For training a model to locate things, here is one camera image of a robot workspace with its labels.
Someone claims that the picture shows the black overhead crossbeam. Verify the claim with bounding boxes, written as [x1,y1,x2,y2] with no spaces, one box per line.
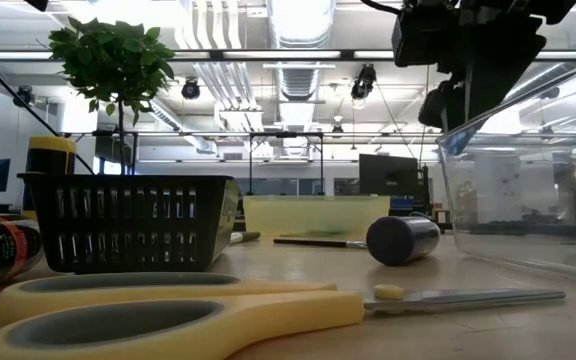
[0,48,576,62]

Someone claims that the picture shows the black ceiling spotlight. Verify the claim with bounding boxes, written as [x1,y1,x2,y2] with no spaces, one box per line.
[350,63,378,100]
[180,78,202,100]
[12,84,35,109]

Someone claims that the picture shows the yellow scissors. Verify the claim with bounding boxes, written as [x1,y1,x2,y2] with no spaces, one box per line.
[0,271,568,360]

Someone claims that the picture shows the blue paint bottle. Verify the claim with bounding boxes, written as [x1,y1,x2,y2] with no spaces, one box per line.
[365,213,442,267]

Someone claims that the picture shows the black slotted plastic basket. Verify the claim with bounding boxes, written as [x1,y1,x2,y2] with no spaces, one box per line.
[16,172,242,275]

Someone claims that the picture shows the yellow paint bottle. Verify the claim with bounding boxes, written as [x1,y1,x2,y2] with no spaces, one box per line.
[23,135,78,221]

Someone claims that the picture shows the clear plastic bin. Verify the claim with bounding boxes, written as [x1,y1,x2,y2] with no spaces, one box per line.
[436,49,576,282]

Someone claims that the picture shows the yellow translucent plastic bin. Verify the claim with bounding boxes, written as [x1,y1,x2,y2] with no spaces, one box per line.
[241,194,392,240]

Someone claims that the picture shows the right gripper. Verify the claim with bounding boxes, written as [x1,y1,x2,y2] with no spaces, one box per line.
[392,7,548,132]

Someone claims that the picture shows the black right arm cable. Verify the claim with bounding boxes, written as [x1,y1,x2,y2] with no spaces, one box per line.
[360,0,404,14]

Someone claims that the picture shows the green artificial plant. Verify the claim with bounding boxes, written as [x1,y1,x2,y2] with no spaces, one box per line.
[47,16,177,176]

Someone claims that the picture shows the thin black paintbrush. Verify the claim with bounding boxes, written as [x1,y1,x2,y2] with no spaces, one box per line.
[272,236,369,250]

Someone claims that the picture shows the black background gantry frame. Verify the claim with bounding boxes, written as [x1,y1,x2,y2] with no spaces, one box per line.
[247,131,325,197]

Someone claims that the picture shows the silver ventilation duct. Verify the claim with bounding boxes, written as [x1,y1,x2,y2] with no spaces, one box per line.
[267,0,337,101]

